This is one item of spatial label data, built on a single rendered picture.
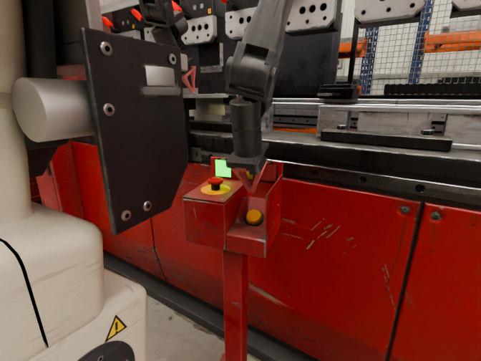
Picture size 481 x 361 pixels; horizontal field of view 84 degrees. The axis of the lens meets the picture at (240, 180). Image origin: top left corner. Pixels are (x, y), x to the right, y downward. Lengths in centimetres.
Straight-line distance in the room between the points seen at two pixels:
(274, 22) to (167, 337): 124
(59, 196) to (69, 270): 146
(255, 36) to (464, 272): 67
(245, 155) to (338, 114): 40
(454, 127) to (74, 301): 81
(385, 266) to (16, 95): 79
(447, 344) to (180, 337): 96
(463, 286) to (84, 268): 76
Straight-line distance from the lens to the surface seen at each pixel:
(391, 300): 87
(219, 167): 73
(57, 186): 171
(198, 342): 134
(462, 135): 84
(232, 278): 74
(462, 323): 89
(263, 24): 50
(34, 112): 24
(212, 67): 109
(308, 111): 114
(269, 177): 69
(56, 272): 27
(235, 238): 61
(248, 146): 52
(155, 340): 139
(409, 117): 83
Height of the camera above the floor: 100
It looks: 18 degrees down
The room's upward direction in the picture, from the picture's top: straight up
